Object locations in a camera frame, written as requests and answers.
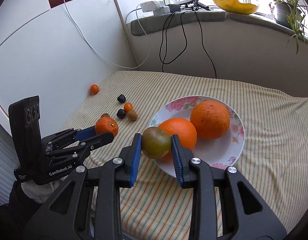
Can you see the mandarin with stem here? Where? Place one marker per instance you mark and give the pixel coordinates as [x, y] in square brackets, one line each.
[106, 124]

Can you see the dark plum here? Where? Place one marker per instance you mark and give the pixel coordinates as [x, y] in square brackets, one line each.
[121, 98]
[121, 113]

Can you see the striped cloth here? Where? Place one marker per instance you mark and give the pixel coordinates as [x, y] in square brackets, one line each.
[268, 144]

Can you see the brown kiwi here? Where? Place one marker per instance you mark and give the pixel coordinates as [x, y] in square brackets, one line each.
[132, 115]
[105, 115]

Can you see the yellow orange bowl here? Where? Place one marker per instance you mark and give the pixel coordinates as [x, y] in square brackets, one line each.
[237, 7]

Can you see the dark plum near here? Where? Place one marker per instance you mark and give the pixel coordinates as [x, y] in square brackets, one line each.
[121, 113]

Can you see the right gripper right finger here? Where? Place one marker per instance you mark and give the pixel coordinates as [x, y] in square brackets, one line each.
[224, 204]

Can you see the green brown kiwi mango fruit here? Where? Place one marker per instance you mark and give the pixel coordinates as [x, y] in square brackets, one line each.
[156, 143]

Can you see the small orange kumquat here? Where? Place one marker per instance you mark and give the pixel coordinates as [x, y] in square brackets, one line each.
[128, 107]

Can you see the white floral plate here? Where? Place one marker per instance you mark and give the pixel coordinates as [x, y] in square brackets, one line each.
[218, 153]

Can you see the small mandarin by wall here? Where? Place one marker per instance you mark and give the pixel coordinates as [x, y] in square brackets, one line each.
[94, 89]

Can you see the left white gloved hand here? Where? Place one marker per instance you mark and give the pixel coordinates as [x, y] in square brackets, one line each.
[40, 193]

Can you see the left black camera box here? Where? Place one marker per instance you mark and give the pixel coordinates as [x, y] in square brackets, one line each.
[24, 118]

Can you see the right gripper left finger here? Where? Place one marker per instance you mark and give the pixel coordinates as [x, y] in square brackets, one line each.
[87, 204]

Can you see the large orange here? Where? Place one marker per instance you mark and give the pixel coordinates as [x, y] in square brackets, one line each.
[183, 128]
[211, 120]

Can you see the potted spider plant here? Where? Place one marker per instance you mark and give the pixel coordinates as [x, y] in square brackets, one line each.
[295, 12]

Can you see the ring light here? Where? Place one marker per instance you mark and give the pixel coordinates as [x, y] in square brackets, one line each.
[194, 5]

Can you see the white power strip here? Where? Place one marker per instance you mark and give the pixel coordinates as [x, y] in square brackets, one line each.
[159, 7]

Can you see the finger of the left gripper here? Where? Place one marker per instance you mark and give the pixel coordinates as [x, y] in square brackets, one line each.
[78, 151]
[69, 136]

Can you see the dark plum far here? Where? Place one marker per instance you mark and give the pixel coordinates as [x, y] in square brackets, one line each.
[121, 98]

